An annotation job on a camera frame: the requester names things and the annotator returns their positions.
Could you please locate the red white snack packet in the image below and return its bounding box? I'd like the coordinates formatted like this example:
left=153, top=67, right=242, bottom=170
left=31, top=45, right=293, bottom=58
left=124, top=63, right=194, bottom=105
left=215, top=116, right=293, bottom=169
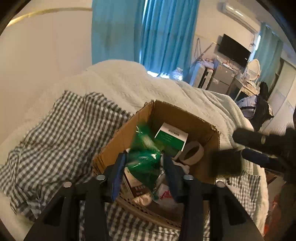
left=154, top=184, right=178, bottom=210

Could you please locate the grey tape roll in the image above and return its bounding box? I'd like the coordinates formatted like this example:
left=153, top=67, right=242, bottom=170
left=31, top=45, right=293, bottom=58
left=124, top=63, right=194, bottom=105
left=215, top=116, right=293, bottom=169
left=179, top=141, right=204, bottom=166

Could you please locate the green white box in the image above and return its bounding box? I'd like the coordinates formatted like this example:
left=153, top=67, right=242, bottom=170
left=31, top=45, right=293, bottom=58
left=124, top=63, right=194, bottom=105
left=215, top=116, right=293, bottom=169
left=154, top=123, right=189, bottom=157

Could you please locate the green plastic bag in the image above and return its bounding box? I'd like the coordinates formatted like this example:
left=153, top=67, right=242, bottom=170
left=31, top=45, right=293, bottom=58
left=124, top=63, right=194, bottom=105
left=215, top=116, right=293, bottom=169
left=125, top=123, right=165, bottom=198

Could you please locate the white sock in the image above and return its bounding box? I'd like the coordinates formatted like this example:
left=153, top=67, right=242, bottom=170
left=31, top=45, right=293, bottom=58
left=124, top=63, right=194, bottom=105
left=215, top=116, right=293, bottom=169
left=173, top=161, right=190, bottom=175

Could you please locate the red white medicine box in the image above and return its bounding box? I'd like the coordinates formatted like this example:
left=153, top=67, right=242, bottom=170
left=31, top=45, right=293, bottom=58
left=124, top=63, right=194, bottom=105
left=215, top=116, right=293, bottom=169
left=121, top=167, right=152, bottom=206

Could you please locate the dark clothes pile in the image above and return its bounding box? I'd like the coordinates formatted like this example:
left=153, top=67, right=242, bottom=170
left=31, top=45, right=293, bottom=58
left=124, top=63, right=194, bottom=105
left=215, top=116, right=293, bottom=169
left=250, top=82, right=274, bottom=132

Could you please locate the white wardrobe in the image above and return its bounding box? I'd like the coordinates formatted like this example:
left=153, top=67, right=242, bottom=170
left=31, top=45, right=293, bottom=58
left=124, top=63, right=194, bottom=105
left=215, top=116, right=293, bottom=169
left=260, top=60, right=295, bottom=135

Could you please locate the white dressing table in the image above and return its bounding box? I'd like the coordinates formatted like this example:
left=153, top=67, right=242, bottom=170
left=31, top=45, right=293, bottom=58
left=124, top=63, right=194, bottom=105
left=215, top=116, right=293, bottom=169
left=226, top=78, right=259, bottom=101

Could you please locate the grey cabinet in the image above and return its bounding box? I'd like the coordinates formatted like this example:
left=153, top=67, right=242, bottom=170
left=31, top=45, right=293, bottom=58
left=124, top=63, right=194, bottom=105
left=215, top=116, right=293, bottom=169
left=206, top=63, right=235, bottom=94

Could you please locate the grey checkered cloth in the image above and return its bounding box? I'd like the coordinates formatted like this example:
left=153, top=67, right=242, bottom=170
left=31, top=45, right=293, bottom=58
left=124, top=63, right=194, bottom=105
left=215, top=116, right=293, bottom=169
left=1, top=91, right=260, bottom=240

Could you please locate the white round mirror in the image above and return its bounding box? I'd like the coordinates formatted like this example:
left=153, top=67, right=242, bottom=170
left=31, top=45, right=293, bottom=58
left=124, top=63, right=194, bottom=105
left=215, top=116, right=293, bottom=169
left=245, top=59, right=261, bottom=81

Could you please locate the white suitcase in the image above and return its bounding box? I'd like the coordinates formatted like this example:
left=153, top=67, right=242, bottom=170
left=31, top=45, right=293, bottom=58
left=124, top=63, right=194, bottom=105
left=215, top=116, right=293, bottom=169
left=189, top=62, right=213, bottom=90

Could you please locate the blue curtain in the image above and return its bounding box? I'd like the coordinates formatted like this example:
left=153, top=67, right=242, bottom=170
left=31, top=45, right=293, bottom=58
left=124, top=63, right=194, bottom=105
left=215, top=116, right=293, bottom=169
left=254, top=22, right=283, bottom=88
left=91, top=0, right=200, bottom=74

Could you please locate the water bottle pack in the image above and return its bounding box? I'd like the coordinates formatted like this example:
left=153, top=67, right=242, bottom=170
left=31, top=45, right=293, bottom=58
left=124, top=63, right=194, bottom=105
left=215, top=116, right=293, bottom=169
left=159, top=67, right=183, bottom=81

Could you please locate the brown cardboard box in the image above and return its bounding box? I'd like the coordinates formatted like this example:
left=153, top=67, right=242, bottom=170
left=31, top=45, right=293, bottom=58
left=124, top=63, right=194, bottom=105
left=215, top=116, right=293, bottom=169
left=91, top=99, right=221, bottom=230

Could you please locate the white air conditioner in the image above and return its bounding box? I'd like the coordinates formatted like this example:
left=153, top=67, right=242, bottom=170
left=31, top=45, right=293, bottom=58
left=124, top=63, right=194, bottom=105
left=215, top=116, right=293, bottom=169
left=222, top=3, right=260, bottom=34

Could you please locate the white fluffy blanket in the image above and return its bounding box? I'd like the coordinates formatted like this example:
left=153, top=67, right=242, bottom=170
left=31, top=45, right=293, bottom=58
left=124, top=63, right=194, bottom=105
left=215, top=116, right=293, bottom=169
left=28, top=60, right=252, bottom=148

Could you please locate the black wall television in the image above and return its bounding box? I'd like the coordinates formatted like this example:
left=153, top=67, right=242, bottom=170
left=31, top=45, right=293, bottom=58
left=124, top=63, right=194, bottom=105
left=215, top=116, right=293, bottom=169
left=218, top=34, right=251, bottom=68

